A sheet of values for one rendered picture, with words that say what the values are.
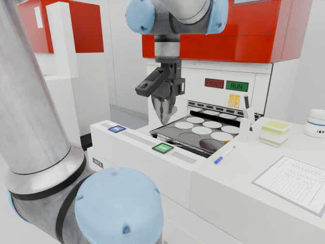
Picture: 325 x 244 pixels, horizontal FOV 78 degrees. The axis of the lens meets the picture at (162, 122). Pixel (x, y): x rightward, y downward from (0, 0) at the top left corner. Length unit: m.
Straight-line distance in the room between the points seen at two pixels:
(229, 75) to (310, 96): 1.54
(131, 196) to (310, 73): 2.39
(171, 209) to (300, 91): 2.11
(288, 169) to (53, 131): 0.59
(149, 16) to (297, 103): 2.27
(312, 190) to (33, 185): 0.58
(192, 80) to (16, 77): 1.07
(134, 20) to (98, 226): 0.41
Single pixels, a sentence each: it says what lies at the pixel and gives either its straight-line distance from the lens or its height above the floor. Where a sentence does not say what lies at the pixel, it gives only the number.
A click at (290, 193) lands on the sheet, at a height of 0.97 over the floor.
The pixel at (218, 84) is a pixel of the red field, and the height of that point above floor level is 1.10.
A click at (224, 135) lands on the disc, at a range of 0.99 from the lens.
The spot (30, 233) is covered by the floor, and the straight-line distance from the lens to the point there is 1.96.
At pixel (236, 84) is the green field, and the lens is 1.13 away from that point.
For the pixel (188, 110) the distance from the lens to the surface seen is 1.29.
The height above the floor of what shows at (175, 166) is 0.95.
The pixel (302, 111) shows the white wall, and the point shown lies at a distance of 2.62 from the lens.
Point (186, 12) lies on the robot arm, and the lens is 0.40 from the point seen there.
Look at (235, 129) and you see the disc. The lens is 1.08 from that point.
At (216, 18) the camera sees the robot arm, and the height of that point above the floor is 1.34.
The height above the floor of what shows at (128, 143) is 0.96.
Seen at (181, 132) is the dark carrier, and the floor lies 0.90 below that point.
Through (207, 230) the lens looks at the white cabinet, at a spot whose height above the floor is 0.79.
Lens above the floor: 1.29
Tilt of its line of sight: 20 degrees down
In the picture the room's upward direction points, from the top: straight up
